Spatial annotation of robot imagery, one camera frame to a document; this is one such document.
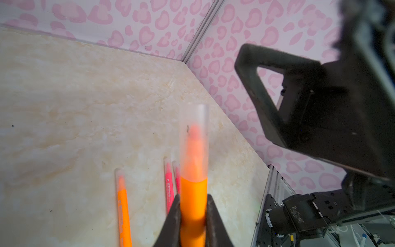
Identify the orange highlighter pen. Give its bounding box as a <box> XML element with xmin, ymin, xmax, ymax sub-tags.
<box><xmin>179</xmin><ymin>123</ymin><xmax>209</xmax><ymax>247</ymax></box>
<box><xmin>115</xmin><ymin>168</ymin><xmax>133</xmax><ymax>247</ymax></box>

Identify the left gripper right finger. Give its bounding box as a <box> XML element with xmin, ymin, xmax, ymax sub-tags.
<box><xmin>205</xmin><ymin>194</ymin><xmax>234</xmax><ymax>247</ymax></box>

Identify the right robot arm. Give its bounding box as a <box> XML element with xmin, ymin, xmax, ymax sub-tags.
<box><xmin>235</xmin><ymin>1</ymin><xmax>395</xmax><ymax>239</ymax></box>

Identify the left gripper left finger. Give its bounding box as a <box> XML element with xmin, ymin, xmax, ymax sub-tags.
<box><xmin>153</xmin><ymin>195</ymin><xmax>182</xmax><ymax>247</ymax></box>

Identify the clear cap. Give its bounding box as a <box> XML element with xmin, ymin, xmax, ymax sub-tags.
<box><xmin>179</xmin><ymin>104</ymin><xmax>209</xmax><ymax>183</ymax></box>

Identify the pink highlighter pen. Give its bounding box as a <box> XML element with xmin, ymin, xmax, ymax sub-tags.
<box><xmin>172</xmin><ymin>161</ymin><xmax>181</xmax><ymax>193</ymax></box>
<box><xmin>164</xmin><ymin>156</ymin><xmax>174</xmax><ymax>213</ymax></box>

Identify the aluminium frame right post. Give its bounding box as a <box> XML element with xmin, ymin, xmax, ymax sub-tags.
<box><xmin>181</xmin><ymin>0</ymin><xmax>225</xmax><ymax>64</ymax></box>

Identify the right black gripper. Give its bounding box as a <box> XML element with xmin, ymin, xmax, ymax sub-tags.
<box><xmin>235</xmin><ymin>1</ymin><xmax>395</xmax><ymax>181</ymax></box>

